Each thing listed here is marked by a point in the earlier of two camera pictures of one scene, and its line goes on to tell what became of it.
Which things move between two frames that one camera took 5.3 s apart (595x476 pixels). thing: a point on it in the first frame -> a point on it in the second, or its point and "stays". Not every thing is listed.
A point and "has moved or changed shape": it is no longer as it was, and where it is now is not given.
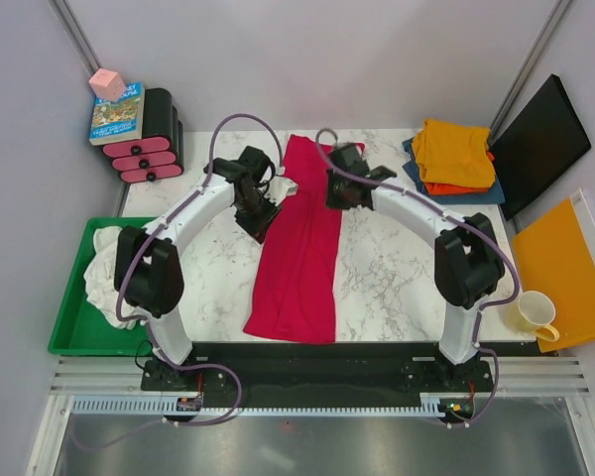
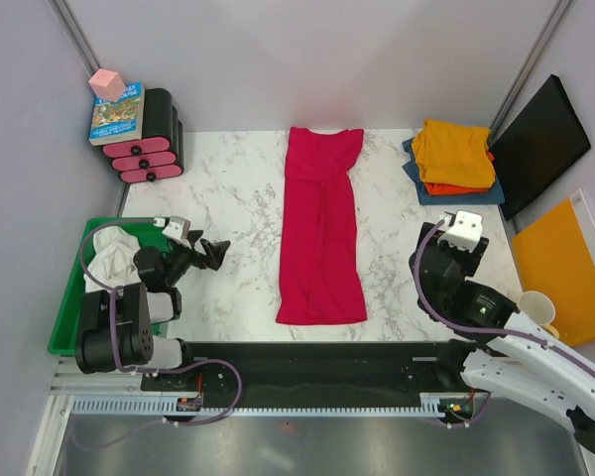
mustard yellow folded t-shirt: [454, 154] stays
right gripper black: [331, 199] -> [469, 260]
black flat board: [542, 139] stays
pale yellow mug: [533, 313] stays
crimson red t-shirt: [294, 288] has moved or changed shape
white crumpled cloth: [99, 279] stays
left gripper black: [257, 229] -> [214, 252]
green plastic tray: [76, 327] stays
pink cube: [107, 85] stays
